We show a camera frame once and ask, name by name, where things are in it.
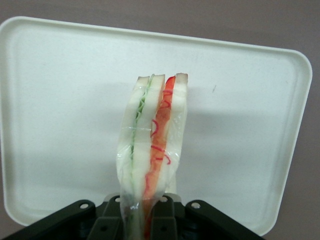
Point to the cream rectangular plastic tray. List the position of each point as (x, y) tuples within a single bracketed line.
[(62, 112)]

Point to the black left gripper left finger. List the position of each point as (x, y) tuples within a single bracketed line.
[(75, 222)]

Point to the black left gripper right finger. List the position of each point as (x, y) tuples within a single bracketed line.
[(195, 222)]

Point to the triangular sandwich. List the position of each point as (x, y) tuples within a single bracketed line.
[(147, 140)]

